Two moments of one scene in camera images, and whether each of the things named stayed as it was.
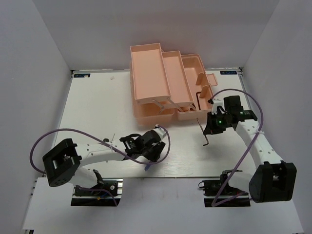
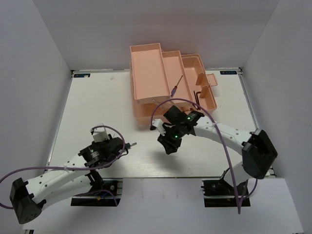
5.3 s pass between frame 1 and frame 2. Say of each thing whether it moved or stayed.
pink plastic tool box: stayed
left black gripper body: moved
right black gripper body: moved
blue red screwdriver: moved
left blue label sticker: stayed
